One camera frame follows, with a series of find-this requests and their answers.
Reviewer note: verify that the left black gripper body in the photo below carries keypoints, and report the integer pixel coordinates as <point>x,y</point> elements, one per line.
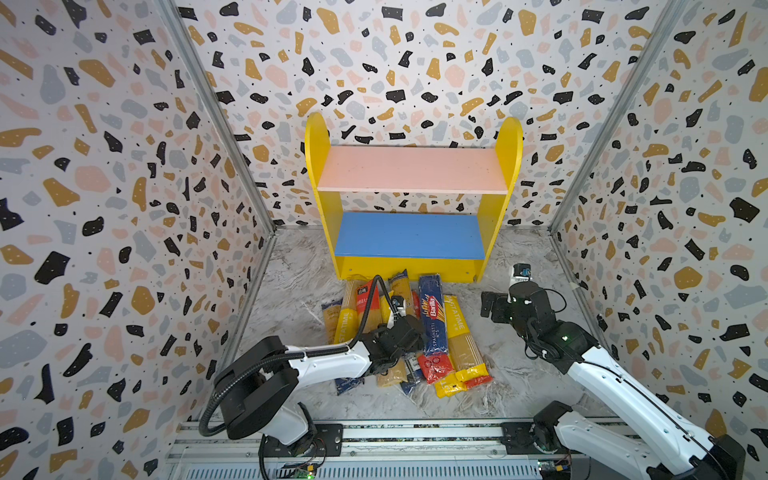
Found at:
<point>416,344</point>

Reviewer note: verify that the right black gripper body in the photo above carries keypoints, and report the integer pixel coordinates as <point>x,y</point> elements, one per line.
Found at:
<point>498,306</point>

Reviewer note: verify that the red black-label spaghetti bag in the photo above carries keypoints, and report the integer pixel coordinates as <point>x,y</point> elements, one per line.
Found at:
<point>368,304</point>

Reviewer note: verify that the blue Barilla spaghetti pack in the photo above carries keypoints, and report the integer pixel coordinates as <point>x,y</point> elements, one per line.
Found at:
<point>432,313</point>

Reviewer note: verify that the dark blue Anko pasta bag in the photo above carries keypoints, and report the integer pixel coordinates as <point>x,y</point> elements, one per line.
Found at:
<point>401,286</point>

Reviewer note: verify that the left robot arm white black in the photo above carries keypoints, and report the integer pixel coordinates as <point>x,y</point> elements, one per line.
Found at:
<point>250,395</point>

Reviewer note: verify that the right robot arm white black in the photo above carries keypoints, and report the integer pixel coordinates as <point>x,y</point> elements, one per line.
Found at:
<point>667,446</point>

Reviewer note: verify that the blue starry pasta bag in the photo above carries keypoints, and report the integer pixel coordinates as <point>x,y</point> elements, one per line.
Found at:
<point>330,313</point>

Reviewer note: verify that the yellow shelf with coloured boards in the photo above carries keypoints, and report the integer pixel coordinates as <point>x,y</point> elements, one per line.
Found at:
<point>455,246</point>

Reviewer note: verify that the yellow top spaghetti bag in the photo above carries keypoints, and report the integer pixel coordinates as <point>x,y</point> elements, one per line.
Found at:
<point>394,376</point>

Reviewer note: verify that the white label noodle bag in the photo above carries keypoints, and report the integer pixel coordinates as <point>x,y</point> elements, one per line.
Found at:
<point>414,374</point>

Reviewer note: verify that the red spaghetti bag centre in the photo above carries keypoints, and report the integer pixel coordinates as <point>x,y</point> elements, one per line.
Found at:
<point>435,367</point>

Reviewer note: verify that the yellow Pastatime bag right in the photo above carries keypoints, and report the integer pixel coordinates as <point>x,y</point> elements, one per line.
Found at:
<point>468,363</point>

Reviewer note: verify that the yellow end spaghetti bag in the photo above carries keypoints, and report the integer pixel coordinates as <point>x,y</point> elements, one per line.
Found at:
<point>449,386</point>

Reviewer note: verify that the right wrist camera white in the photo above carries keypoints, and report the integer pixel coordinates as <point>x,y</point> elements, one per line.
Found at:
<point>521,272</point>

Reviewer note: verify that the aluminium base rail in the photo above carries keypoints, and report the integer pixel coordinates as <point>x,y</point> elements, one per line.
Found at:
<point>385,449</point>

